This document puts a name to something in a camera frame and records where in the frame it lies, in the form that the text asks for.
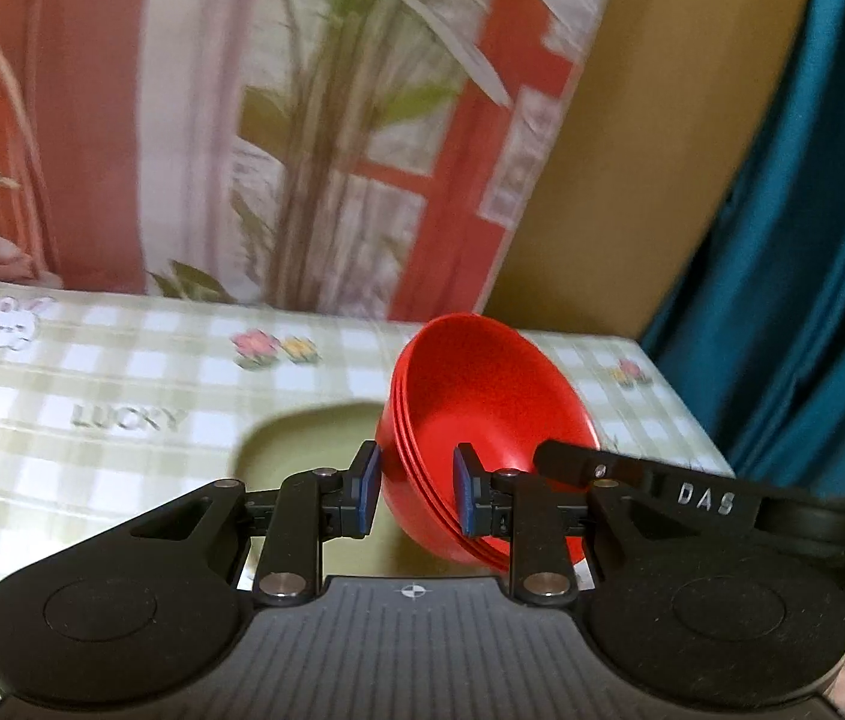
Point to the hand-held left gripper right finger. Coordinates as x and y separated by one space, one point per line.
464 496

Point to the red plastic bowl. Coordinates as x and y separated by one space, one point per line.
481 553
490 390
407 502

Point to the teal curtain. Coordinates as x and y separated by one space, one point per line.
812 202

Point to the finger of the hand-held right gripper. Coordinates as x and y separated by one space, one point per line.
662 487

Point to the green square plate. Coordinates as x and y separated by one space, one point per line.
295 442

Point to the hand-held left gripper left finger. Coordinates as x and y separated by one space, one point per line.
369 481

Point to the printed wall backdrop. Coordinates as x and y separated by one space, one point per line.
242 105

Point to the green checkered tablecloth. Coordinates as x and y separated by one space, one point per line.
92 405

